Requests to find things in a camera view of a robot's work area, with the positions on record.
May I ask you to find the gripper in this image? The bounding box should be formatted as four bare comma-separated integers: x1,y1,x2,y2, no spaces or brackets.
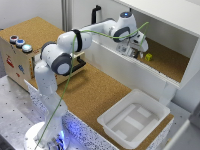
115,32,150,60

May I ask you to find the yellow block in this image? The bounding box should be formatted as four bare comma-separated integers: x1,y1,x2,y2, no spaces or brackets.
144,52,154,62

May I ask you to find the white cabinet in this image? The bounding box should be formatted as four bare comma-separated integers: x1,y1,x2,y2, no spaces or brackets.
71,0,200,108

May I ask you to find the white sliding door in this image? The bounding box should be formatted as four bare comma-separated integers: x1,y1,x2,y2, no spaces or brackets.
72,0,117,40

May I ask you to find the white plastic box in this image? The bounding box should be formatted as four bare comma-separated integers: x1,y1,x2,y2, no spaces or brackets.
96,88,172,150

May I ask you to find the wooden drawer box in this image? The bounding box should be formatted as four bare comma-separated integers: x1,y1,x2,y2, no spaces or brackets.
0,16,87,92

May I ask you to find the green button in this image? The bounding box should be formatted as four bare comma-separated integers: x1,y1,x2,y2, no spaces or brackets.
21,43,34,54

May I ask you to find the blue button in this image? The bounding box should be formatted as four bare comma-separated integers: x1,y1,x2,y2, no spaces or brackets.
15,38,26,49

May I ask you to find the red button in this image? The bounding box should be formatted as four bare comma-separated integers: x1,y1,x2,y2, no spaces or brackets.
9,34,19,45

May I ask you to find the black door handle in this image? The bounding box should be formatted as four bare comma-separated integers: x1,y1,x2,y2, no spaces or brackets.
90,4,103,26

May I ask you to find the black drawer handle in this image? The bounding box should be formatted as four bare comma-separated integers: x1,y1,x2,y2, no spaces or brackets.
70,55,87,73

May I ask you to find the green cable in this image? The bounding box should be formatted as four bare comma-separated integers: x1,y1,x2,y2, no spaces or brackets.
33,21,151,150

